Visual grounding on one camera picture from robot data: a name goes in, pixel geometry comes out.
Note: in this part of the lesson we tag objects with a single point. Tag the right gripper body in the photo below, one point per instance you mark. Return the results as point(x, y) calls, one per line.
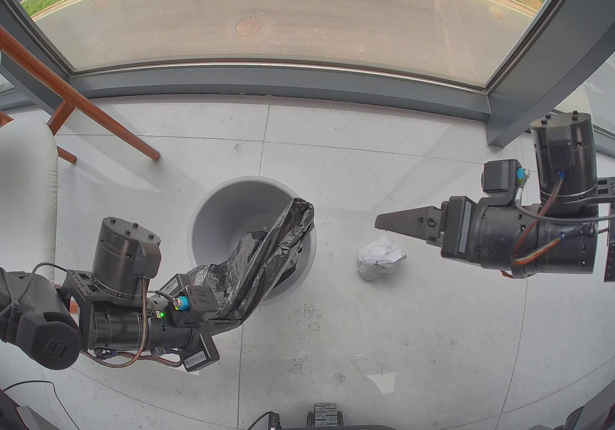
point(495, 236)

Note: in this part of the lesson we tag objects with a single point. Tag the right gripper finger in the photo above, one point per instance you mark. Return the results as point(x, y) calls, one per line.
point(430, 234)
point(423, 217)

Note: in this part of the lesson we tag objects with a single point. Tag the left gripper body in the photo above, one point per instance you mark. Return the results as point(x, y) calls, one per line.
point(129, 329)

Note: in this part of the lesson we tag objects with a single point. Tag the white paper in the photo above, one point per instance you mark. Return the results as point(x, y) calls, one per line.
point(370, 269)

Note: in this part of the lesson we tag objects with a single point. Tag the black plastic bag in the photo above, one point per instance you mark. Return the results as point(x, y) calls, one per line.
point(259, 264)

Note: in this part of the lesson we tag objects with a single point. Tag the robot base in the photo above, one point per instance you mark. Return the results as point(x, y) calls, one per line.
point(324, 418)

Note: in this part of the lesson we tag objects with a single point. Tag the white trash bin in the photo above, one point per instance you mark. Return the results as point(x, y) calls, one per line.
point(216, 216)

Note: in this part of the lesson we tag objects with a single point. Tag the white cushioned wooden chair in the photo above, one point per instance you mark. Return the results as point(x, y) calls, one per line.
point(29, 187)

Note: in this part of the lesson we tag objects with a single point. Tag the window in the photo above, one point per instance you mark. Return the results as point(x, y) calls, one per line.
point(288, 10)

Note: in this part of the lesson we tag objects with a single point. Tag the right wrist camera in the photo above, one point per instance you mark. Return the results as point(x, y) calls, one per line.
point(499, 176)

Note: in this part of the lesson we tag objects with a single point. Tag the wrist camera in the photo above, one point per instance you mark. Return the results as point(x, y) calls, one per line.
point(499, 176)
point(199, 298)

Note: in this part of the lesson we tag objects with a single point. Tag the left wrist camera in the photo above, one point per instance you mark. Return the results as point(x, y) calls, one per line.
point(199, 298)

